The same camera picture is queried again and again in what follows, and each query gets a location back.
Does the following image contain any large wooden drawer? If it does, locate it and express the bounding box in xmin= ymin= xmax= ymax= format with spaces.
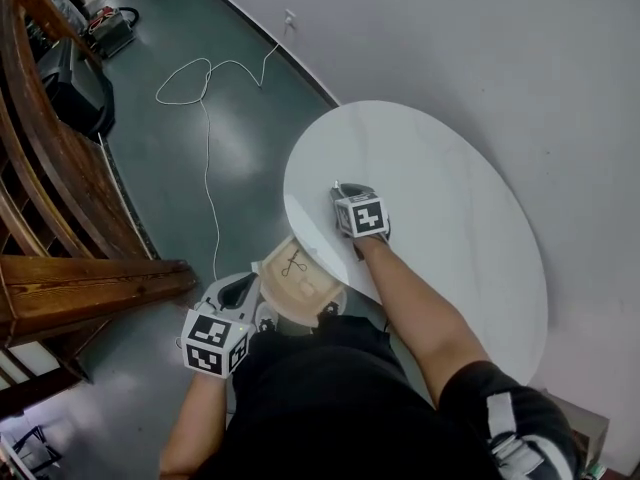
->
xmin=249 ymin=235 xmax=349 ymax=327

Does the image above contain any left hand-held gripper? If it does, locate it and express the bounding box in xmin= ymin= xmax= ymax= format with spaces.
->
xmin=182 ymin=271 xmax=262 ymax=380

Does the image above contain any person's left forearm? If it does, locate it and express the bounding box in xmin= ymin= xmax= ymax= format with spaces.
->
xmin=158 ymin=372 xmax=234 ymax=477

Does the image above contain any person's white shoe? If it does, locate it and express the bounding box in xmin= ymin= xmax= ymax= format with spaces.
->
xmin=319 ymin=292 xmax=349 ymax=320
xmin=254 ymin=301 xmax=279 ymax=335

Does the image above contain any black bin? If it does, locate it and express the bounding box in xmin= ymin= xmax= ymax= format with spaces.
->
xmin=37 ymin=37 xmax=117 ymax=140

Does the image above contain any metal eyelash curler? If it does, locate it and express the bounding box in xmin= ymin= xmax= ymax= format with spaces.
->
xmin=280 ymin=248 xmax=308 ymax=278

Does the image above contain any person's right forearm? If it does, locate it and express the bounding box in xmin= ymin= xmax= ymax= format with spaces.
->
xmin=357 ymin=235 xmax=492 ymax=410

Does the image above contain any white harness strap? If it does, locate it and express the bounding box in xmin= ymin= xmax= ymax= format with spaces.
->
xmin=484 ymin=392 xmax=552 ymax=480

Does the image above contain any white kidney-shaped desk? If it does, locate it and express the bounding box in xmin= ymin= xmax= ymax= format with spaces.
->
xmin=283 ymin=100 xmax=549 ymax=387

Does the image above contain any white floor cable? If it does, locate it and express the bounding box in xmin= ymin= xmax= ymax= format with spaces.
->
xmin=154 ymin=22 xmax=297 ymax=282

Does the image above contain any grey shelf unit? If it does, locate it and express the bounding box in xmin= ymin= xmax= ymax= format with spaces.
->
xmin=537 ymin=387 xmax=612 ymax=480

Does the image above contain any brown wooden staircase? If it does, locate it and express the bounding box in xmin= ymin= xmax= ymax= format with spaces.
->
xmin=0 ymin=0 xmax=199 ymax=419

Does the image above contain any grey floor machine with hose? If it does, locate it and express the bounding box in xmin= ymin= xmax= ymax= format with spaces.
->
xmin=84 ymin=5 xmax=142 ymax=60

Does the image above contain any person's black clothing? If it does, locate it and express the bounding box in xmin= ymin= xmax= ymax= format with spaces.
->
xmin=159 ymin=312 xmax=584 ymax=480

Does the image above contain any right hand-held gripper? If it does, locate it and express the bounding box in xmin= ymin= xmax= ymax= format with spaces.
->
xmin=329 ymin=182 xmax=394 ymax=262

